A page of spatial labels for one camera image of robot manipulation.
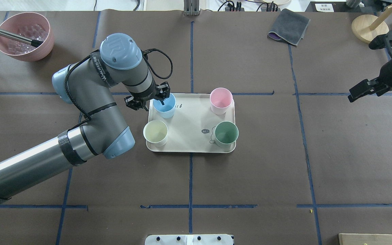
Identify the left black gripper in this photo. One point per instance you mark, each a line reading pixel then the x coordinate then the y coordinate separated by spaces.
pixel 147 96

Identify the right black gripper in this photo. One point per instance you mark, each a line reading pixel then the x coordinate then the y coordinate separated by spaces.
pixel 390 73

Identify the blue plastic cup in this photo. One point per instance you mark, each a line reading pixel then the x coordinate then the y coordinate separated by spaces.
pixel 168 109

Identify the pale yellow plastic cup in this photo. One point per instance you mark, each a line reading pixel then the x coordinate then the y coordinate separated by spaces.
pixel 156 132

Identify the pink plastic cup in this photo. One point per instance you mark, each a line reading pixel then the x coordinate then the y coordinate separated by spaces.
pixel 221 99

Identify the green plastic cup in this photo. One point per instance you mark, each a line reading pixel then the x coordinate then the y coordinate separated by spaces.
pixel 225 134

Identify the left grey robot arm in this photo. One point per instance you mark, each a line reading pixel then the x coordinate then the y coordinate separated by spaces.
pixel 86 84

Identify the cream rabbit tray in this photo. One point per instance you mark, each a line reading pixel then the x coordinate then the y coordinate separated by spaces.
pixel 191 129

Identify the wooden round stand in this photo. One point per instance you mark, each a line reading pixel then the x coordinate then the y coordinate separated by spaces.
pixel 367 27

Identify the grey folded cloth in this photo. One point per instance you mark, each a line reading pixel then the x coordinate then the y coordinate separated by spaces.
pixel 289 27

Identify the white mounting plate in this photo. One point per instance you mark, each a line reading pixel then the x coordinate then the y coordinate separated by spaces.
pixel 190 239

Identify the pink bowl with ice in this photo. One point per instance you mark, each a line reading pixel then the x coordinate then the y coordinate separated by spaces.
pixel 31 25

